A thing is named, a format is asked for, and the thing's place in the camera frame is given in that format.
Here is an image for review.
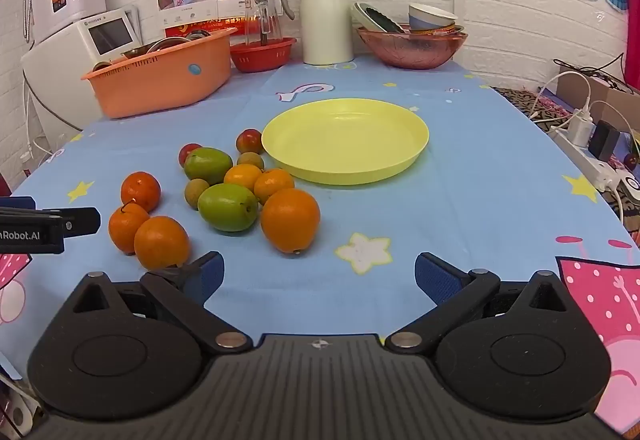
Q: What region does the white dish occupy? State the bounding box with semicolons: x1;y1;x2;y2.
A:
350;1;408;34

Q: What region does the grey purifier hose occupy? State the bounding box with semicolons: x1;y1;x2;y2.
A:
22;0;40;41

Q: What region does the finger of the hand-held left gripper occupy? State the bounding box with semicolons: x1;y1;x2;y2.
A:
42;207;101;236

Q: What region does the blue and white bowl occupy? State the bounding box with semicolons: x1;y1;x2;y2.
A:
407;3;459;34

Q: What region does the white cable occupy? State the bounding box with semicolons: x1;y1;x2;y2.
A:
534;71;592;121

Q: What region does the cardboard box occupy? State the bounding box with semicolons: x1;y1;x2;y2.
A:
556;65;640;131

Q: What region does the orange with stem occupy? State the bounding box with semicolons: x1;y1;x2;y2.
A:
108;202;151;256

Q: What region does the black power adapter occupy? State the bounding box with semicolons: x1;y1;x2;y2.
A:
589;120;621;163

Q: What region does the small tangerine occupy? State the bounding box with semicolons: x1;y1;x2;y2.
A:
223;163;263;191
253;168;296;206

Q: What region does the blue printed tablecloth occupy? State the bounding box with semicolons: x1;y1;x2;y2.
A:
0;55;640;421

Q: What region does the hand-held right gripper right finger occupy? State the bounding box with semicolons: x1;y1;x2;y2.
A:
385;251;576;355

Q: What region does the patterned dark cloth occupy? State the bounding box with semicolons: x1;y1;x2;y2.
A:
492;86;576;133

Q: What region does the glass pitcher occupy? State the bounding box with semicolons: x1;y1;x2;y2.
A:
244;0;284;46

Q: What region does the red plastic basket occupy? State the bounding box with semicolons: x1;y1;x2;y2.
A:
230;37;298;74

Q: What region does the white charger plug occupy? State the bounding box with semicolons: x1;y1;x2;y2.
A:
567;109;596;147

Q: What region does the metal bowl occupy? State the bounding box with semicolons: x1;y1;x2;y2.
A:
121;36;193;60

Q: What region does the round white device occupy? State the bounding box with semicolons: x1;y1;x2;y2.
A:
617;172;640;207

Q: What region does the red apple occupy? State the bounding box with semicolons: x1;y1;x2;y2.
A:
236;128;264;155

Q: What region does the yellow plastic plate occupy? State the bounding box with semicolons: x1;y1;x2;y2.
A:
261;98;430;185

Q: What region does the pink glass bowl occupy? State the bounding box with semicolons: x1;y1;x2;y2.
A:
356;26;469;70

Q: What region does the white thermos jug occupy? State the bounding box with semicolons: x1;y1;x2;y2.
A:
280;0;356;66

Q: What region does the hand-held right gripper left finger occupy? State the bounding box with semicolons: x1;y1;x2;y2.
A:
65;251;253;355

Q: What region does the red tomato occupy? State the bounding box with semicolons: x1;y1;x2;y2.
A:
178;143;203;169

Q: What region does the orange plastic basin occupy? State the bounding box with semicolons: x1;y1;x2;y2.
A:
81;26;237;120

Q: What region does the white power strip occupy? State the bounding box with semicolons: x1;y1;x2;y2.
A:
547;127;621;193

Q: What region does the white appliance with screen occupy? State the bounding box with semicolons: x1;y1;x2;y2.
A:
21;6;143;133

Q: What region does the green mango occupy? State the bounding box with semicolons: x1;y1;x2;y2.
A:
197;183;259;233
183;147;234;186

